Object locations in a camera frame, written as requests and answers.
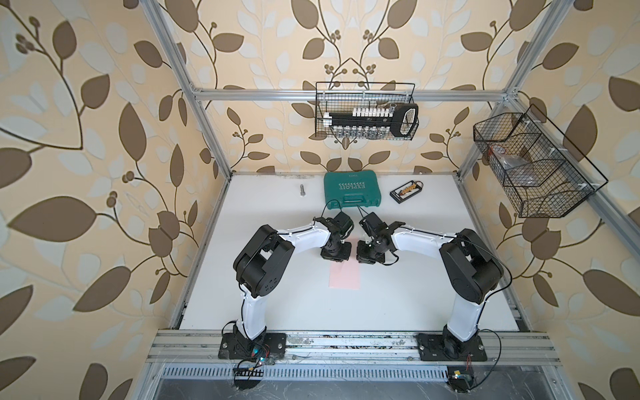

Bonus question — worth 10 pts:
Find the black socket set holder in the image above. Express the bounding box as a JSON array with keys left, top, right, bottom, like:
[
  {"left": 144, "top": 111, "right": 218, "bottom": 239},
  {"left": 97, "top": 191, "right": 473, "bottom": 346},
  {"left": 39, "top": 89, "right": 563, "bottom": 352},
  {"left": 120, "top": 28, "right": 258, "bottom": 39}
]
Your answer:
[{"left": 320, "top": 103, "right": 419, "bottom": 140}]

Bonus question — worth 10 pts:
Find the plastic bag in basket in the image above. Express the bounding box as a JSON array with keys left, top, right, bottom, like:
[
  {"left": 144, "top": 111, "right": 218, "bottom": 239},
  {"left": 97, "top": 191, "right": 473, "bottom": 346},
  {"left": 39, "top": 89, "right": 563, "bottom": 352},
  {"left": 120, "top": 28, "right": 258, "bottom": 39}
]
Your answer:
[{"left": 493, "top": 150, "right": 538, "bottom": 188}]

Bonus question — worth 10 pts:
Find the black wire basket wall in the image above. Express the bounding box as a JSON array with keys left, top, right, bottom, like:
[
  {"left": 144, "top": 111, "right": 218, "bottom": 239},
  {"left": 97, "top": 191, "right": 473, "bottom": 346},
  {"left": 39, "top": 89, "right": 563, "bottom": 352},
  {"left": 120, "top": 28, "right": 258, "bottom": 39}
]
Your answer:
[
  {"left": 314, "top": 81, "right": 419, "bottom": 141},
  {"left": 473, "top": 104, "right": 608, "bottom": 218}
]

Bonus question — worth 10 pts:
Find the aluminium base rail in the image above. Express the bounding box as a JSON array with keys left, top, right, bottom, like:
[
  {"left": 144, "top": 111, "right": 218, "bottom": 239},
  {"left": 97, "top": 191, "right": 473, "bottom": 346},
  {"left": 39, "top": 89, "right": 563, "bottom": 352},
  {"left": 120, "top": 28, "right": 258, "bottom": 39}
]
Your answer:
[{"left": 147, "top": 330, "right": 561, "bottom": 382}]

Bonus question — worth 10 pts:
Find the black wire basket back wall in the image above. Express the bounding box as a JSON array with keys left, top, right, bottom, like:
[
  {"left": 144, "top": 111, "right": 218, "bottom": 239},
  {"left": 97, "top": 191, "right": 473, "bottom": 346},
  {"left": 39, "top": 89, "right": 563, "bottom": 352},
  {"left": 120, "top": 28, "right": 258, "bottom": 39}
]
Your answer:
[{"left": 314, "top": 81, "right": 419, "bottom": 141}]

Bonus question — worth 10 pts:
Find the black wire basket right wall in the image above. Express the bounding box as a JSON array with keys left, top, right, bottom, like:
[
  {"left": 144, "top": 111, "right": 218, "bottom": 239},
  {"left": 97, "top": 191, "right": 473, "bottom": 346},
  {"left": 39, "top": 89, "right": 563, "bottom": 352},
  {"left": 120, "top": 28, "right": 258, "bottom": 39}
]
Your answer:
[{"left": 473, "top": 104, "right": 608, "bottom": 218}]

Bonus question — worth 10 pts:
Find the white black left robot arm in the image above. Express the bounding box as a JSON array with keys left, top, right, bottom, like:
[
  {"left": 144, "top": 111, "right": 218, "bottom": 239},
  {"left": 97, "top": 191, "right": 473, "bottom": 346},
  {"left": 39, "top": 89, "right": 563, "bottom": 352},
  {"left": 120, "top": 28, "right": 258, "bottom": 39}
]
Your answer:
[{"left": 233, "top": 212, "right": 354, "bottom": 343}]

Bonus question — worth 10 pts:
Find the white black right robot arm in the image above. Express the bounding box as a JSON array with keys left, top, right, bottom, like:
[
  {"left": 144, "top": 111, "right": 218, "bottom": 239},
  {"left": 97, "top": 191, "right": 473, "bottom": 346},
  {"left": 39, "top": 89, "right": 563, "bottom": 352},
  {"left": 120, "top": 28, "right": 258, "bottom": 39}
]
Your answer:
[{"left": 357, "top": 213, "right": 504, "bottom": 359}]

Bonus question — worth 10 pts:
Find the green plastic tool case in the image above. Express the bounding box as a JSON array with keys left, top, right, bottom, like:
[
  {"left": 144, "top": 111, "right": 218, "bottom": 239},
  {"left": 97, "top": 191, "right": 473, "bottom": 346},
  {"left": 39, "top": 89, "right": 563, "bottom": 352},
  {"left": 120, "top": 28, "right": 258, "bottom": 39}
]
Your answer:
[{"left": 323, "top": 171, "right": 382, "bottom": 209}]

